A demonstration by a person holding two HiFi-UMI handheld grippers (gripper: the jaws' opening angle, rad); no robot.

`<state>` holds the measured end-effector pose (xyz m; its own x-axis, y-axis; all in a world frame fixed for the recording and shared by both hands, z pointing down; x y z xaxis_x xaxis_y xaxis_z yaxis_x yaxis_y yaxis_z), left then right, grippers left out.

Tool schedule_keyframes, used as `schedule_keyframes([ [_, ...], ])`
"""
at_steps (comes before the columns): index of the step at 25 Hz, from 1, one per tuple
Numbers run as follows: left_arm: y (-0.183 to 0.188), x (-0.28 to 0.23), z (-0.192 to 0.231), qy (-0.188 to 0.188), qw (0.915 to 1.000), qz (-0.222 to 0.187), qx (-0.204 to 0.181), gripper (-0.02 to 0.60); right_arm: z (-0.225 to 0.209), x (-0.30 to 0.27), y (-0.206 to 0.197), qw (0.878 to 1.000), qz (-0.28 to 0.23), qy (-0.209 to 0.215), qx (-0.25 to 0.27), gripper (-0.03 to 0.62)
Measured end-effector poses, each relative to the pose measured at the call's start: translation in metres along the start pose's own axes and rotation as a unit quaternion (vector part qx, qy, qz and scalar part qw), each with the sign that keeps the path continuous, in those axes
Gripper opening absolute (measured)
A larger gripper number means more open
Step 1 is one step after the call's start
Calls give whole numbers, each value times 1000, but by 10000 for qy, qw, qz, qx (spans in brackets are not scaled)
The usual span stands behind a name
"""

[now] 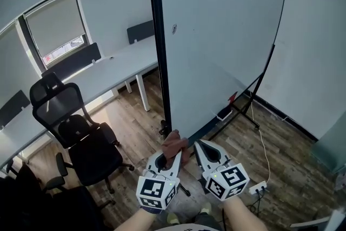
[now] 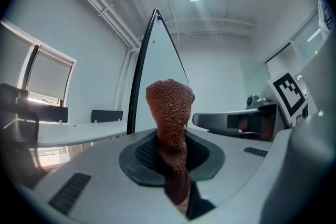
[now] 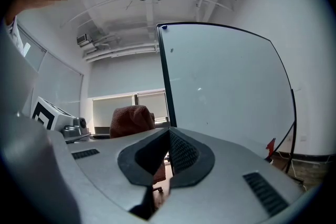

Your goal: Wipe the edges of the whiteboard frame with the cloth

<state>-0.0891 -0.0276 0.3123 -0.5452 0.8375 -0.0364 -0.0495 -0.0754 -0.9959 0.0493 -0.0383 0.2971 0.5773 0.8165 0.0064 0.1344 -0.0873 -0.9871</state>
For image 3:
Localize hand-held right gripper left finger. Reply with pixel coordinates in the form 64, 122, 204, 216
67, 127, 171, 220

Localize grey window roller blind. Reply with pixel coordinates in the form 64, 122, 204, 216
92, 95, 136, 134
136, 89, 169, 122

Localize white ceiling pipes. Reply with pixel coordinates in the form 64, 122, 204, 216
83, 43, 160, 62

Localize red sticker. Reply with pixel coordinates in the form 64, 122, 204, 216
265, 137, 276, 159

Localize person's white shirt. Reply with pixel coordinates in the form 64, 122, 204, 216
0, 15, 81, 224

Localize whiteboard with black frame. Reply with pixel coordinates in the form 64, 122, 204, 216
156, 22, 305, 184

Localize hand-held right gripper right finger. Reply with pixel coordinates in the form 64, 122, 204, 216
154, 127, 307, 224

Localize ceiling air vent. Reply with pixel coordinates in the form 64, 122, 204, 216
76, 33, 93, 47

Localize reddish-brown knitted cloth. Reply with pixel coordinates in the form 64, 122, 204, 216
109, 104, 166, 184

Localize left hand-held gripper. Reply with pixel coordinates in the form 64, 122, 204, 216
30, 96, 111, 144

